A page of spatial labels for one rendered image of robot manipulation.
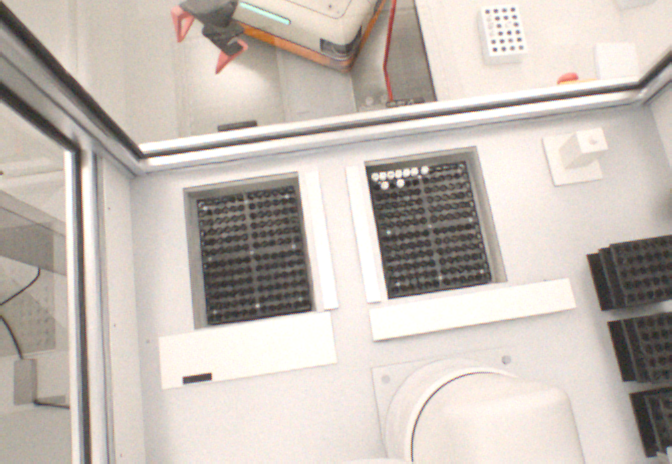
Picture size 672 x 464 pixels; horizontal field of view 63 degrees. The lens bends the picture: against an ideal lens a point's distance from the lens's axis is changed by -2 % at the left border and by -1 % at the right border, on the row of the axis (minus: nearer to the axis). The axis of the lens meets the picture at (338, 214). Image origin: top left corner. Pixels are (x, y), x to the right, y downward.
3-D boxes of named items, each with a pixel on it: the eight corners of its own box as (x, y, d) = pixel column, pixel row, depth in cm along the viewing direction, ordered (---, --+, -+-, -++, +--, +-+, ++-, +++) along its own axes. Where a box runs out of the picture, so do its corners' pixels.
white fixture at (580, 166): (540, 138, 96) (562, 114, 86) (587, 132, 96) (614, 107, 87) (553, 187, 94) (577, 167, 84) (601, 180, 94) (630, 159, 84)
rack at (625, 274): (585, 254, 91) (610, 243, 82) (652, 244, 91) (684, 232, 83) (600, 311, 88) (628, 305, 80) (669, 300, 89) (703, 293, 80)
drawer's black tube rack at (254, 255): (204, 209, 104) (196, 199, 98) (296, 195, 105) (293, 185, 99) (215, 326, 99) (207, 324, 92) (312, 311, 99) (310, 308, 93)
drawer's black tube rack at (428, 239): (368, 185, 105) (370, 174, 99) (458, 172, 106) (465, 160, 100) (388, 300, 100) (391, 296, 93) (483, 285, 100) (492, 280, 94)
